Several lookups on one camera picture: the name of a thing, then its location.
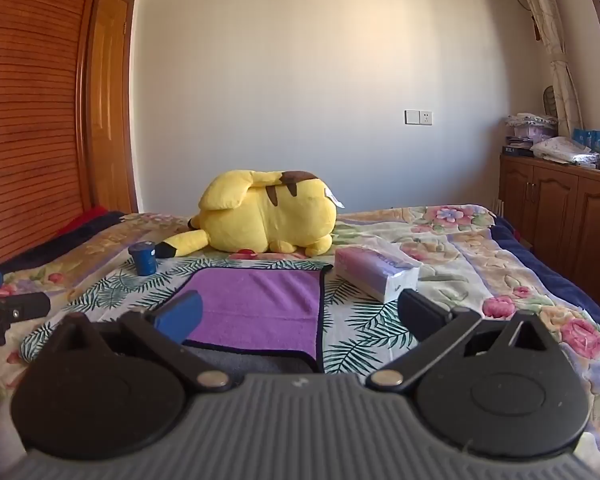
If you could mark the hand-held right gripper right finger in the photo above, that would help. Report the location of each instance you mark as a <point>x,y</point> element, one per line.
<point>420,311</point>

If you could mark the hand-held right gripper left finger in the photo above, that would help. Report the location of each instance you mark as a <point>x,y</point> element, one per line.
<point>181,314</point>

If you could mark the purple towel with black edge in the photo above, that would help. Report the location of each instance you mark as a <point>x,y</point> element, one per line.
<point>260,305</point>

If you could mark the grey towel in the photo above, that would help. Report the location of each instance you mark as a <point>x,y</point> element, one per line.
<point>252,360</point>

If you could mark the purple and white tissue pack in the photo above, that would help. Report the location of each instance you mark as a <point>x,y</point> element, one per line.
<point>380,272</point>

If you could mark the blue cylindrical container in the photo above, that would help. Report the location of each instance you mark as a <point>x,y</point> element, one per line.
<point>142,258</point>

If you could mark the red cloth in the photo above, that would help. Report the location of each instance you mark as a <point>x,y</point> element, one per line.
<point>82,217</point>

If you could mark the navy blue blanket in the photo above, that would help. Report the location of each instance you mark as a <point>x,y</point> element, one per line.
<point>545,270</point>

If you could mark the yellow plush toy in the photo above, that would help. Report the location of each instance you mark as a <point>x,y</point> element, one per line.
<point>267,212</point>

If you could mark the wooden slatted wardrobe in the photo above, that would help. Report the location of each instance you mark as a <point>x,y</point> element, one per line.
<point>27,110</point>

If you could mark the wooden cabinet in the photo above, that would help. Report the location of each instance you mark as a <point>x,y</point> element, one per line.
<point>560,210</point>

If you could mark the wooden door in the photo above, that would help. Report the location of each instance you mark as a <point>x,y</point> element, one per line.
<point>111,105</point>

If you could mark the stack of folded bedding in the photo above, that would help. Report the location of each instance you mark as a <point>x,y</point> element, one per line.
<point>529,127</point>

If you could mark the white plastic bag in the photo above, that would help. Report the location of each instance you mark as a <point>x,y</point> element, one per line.
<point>564,151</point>

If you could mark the blue boxes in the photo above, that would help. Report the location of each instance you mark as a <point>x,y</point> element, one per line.
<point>589,137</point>

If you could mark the patterned beige curtain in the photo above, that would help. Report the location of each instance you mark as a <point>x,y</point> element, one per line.
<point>555,45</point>

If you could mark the white wall socket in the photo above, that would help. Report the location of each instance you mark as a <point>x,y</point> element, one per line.
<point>418,117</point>

